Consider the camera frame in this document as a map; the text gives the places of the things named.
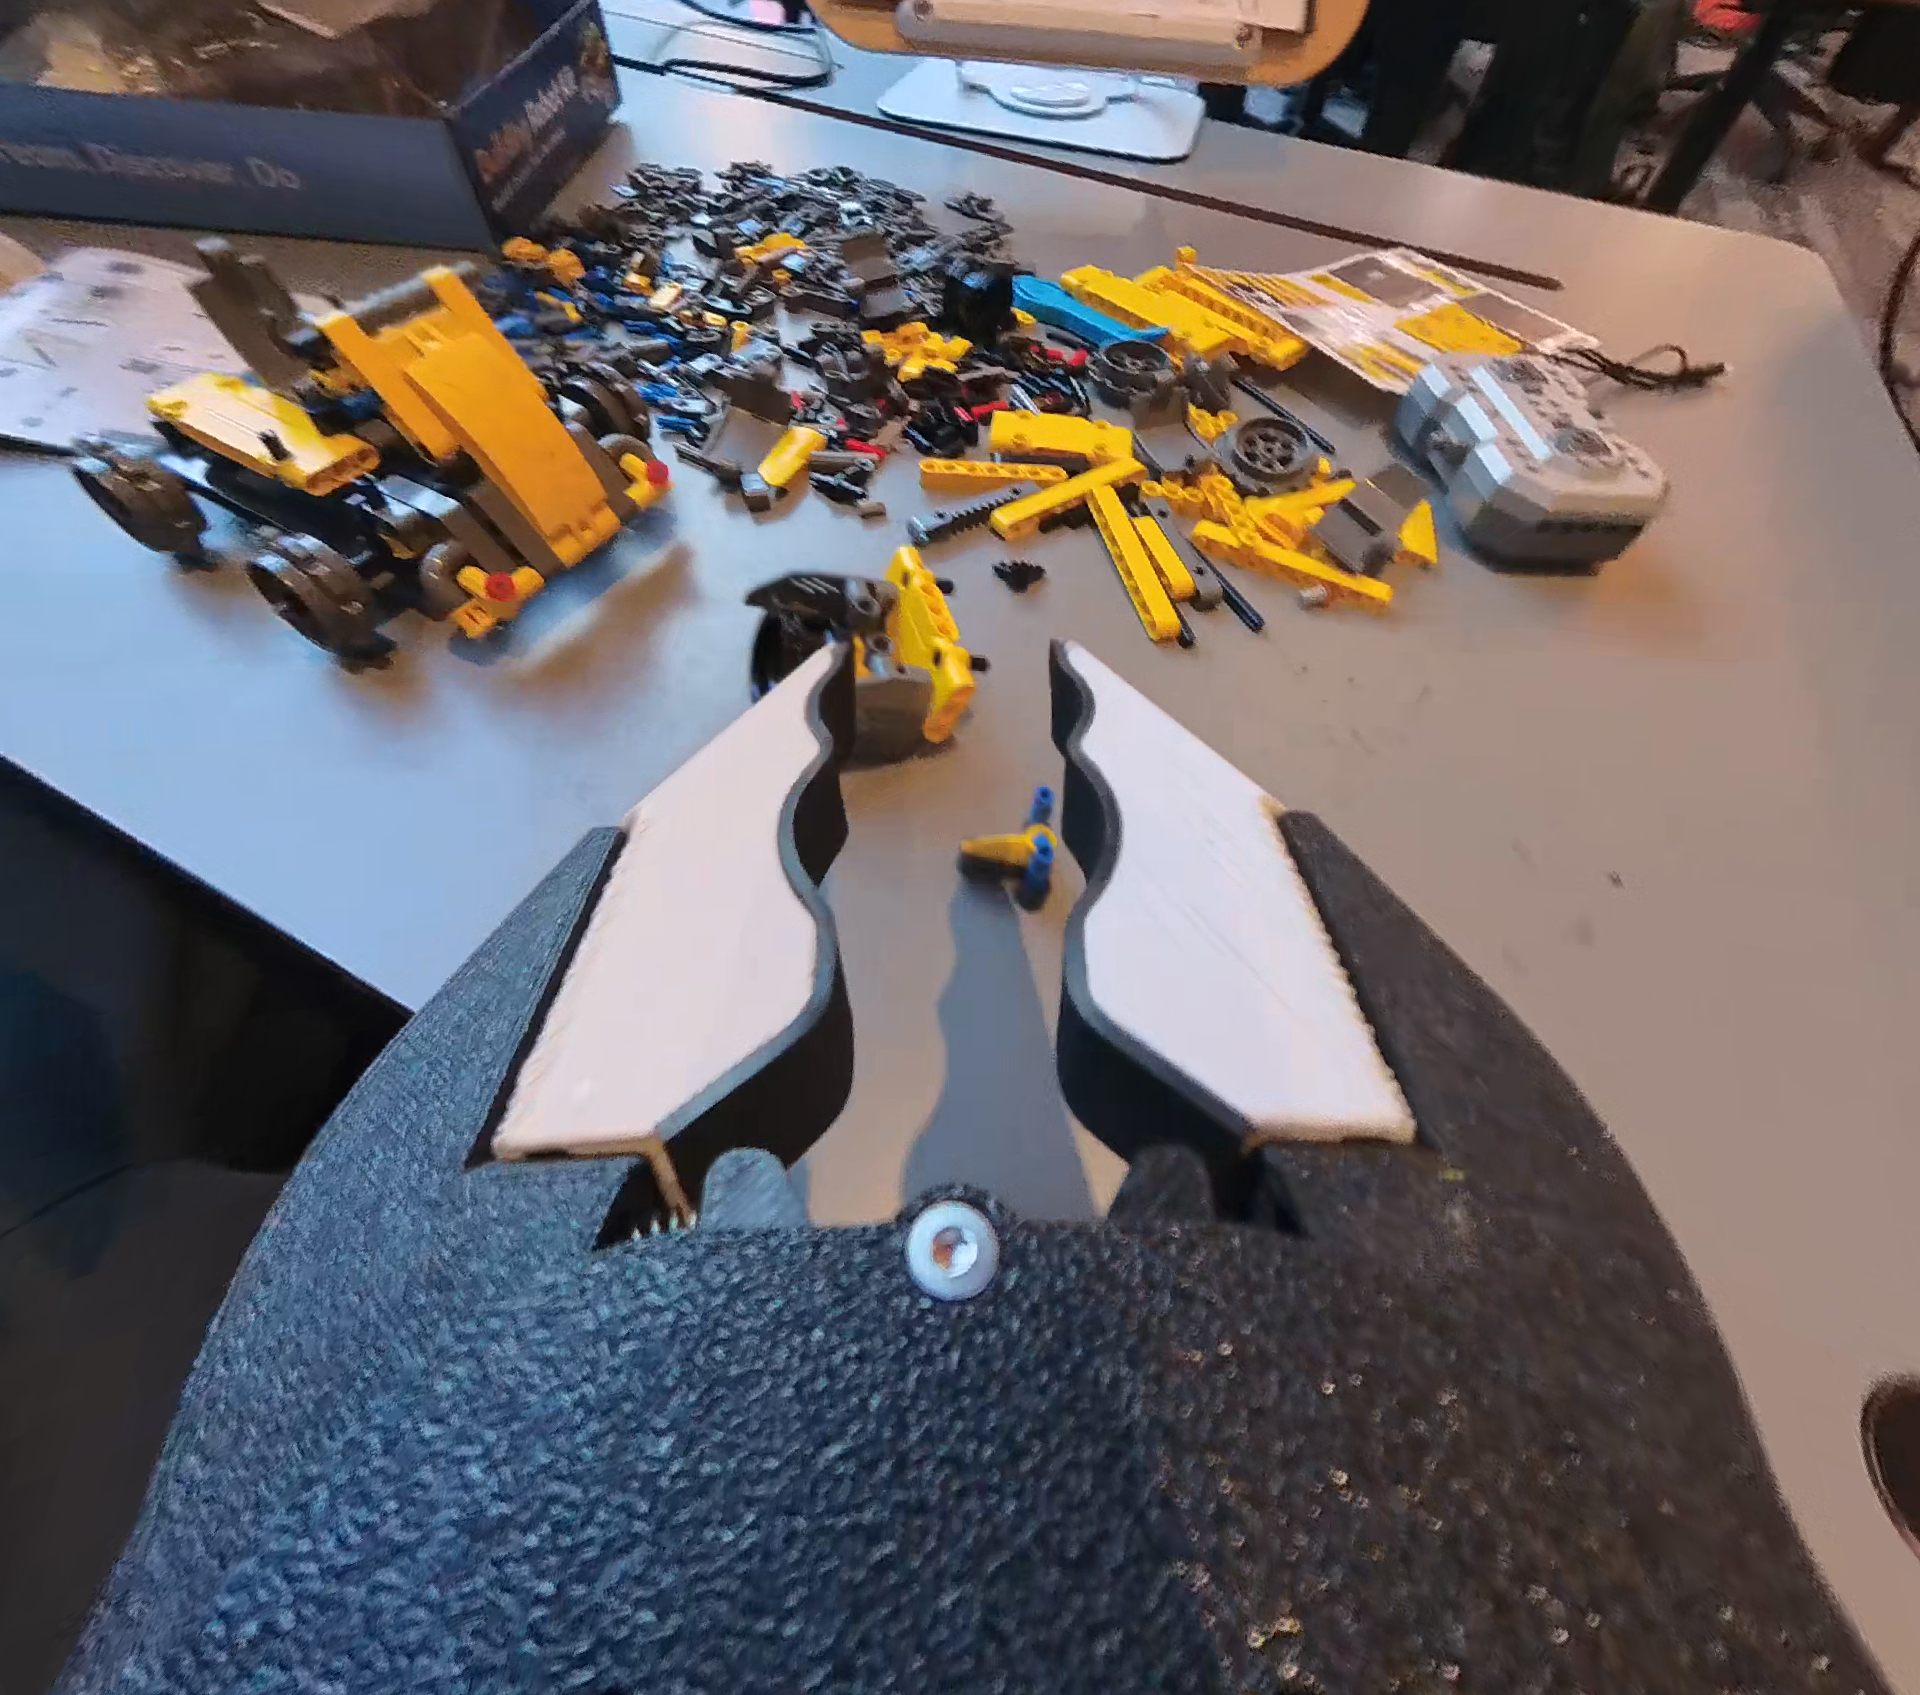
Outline instruction booklet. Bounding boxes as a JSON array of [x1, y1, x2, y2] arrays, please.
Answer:
[[0, 240, 249, 454]]

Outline grey battery box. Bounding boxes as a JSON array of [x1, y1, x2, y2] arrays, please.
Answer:
[[1392, 353, 1670, 575]]

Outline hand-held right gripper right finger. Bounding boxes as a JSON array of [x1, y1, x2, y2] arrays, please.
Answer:
[[1047, 639, 1420, 1153]]

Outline pile of yellow beams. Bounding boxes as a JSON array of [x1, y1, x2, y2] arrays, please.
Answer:
[[915, 248, 1443, 651]]

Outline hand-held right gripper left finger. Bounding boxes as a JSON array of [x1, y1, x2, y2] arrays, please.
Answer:
[[486, 644, 860, 1165]]

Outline yellow sticker sheet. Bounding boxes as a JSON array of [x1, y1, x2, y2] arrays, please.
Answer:
[[1230, 248, 1600, 396]]

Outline silver monitor stand base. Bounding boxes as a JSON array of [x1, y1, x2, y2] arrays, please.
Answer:
[[878, 51, 1208, 164]]

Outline person's legs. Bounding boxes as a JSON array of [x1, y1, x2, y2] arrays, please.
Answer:
[[0, 758, 413, 1276]]

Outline black battery box cable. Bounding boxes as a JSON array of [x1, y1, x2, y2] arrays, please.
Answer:
[[1588, 343, 1730, 396]]

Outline yellow grey wheel assembly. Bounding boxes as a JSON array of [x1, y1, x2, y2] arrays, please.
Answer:
[[744, 545, 987, 766]]

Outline dark blue kit box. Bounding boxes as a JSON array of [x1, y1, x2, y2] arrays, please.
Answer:
[[0, 0, 623, 250]]

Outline black desk grommet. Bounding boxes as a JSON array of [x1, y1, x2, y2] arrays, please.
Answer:
[[1860, 1372, 1920, 1553]]

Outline yellow toy brick car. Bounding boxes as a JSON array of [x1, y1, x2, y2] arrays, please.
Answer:
[[67, 237, 678, 678]]

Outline blue brick separator tool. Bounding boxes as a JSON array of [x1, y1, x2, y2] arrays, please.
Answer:
[[1013, 275, 1145, 350]]

